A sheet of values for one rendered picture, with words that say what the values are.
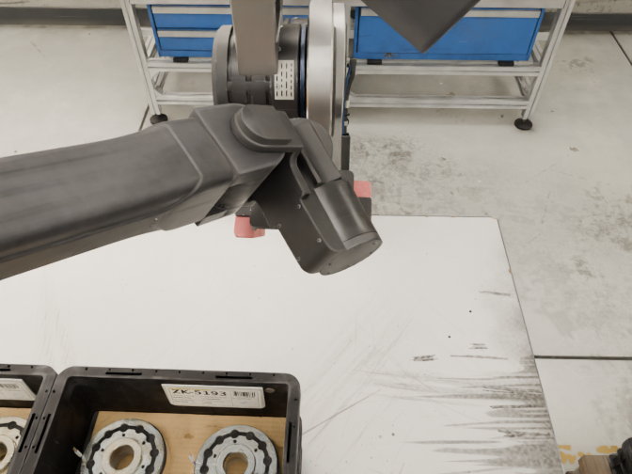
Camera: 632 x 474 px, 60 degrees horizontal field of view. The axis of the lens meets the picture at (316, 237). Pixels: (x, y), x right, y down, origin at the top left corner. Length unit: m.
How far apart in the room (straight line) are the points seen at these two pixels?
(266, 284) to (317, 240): 0.64
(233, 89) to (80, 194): 0.39
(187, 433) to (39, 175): 0.52
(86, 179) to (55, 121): 2.48
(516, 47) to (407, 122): 0.54
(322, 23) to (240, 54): 0.10
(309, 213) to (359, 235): 0.04
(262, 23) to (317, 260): 0.32
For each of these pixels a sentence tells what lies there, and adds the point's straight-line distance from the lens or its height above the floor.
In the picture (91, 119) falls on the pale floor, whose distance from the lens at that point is 2.75.
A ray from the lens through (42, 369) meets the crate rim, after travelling 0.77.
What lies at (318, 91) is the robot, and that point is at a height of 1.18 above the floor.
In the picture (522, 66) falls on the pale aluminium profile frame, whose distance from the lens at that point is 2.48.
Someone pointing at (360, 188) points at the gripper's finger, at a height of 1.14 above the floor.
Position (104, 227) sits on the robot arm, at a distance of 0.33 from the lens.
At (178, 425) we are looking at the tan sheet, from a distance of 0.79.
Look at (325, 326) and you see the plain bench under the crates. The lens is 0.99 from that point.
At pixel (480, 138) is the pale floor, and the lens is 2.55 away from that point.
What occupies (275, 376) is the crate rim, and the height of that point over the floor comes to 0.93.
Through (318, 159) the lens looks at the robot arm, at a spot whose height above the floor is 1.25.
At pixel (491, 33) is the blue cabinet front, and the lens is 2.38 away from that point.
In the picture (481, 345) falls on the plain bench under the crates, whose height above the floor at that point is 0.70.
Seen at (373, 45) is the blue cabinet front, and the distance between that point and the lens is 2.33.
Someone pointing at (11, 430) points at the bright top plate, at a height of 0.86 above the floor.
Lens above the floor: 1.55
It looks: 50 degrees down
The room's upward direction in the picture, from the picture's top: straight up
